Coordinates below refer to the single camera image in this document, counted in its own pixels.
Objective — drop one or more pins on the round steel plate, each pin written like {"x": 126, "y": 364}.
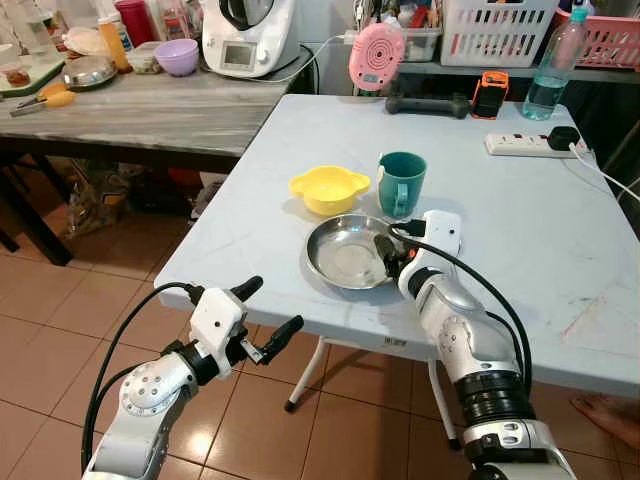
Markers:
{"x": 345, "y": 255}

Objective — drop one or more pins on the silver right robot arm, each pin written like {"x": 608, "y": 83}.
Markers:
{"x": 470, "y": 345}

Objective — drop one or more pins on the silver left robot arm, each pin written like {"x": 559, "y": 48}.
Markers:
{"x": 150, "y": 395}

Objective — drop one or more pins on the teal mug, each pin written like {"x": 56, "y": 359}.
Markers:
{"x": 405, "y": 180}

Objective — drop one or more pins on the white folding table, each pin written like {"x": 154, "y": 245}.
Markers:
{"x": 520, "y": 260}

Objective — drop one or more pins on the black dumbbell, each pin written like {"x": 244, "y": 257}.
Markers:
{"x": 425, "y": 105}

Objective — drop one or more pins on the white power strip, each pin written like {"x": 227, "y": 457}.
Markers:
{"x": 520, "y": 146}

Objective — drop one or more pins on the bag of packaged goods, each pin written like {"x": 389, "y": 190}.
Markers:
{"x": 97, "y": 200}

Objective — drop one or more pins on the orange and black device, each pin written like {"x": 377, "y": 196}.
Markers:
{"x": 490, "y": 97}

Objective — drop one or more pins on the pink round device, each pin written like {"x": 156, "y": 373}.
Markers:
{"x": 376, "y": 57}

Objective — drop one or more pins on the dark wooden grey-topped table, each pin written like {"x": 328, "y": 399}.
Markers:
{"x": 150, "y": 115}

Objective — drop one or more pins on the black plug adapter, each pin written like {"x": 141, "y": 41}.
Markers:
{"x": 564, "y": 138}

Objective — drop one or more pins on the clear plastic box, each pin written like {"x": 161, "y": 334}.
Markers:
{"x": 422, "y": 45}

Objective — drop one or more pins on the bare person foot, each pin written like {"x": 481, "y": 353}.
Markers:
{"x": 610, "y": 418}

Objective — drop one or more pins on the clear plastic water bottle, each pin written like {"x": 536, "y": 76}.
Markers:
{"x": 552, "y": 75}

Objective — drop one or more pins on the white plastic basket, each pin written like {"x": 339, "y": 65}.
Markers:
{"x": 500, "y": 35}

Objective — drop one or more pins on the purple bowl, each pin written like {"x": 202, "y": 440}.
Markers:
{"x": 177, "y": 58}

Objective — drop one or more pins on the white kitchen machine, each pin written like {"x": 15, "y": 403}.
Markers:
{"x": 250, "y": 40}

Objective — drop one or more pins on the clear food container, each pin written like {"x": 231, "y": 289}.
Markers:
{"x": 145, "y": 60}

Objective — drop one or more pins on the steel bowl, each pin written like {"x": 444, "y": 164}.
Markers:
{"x": 90, "y": 73}

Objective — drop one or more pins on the orange sauce bottle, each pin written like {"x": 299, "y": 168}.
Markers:
{"x": 116, "y": 45}

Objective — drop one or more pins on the red container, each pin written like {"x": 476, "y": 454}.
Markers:
{"x": 135, "y": 22}

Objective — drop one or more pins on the pink plastic basket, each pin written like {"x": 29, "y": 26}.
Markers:
{"x": 610, "y": 45}

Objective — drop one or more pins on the small white plastic bag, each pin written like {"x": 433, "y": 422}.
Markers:
{"x": 85, "y": 40}

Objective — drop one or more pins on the green tray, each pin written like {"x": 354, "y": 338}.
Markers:
{"x": 30, "y": 80}

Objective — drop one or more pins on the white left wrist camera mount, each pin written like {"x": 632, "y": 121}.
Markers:
{"x": 215, "y": 320}

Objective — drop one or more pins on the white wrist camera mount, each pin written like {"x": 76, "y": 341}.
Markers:
{"x": 215, "y": 320}
{"x": 443, "y": 232}

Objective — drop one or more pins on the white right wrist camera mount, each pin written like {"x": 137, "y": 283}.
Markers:
{"x": 443, "y": 232}

